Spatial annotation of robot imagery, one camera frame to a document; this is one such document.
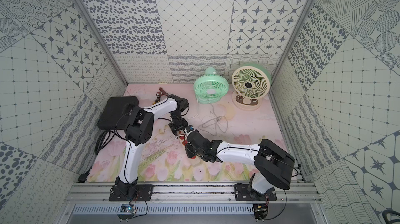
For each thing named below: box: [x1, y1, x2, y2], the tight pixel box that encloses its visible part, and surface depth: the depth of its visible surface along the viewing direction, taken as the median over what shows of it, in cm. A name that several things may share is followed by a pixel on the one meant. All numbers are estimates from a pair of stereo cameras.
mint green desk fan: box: [193, 66, 230, 105], surface depth 93 cm
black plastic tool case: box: [97, 96, 140, 131], surface depth 100 cm
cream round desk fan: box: [231, 63, 272, 112], surface depth 93 cm
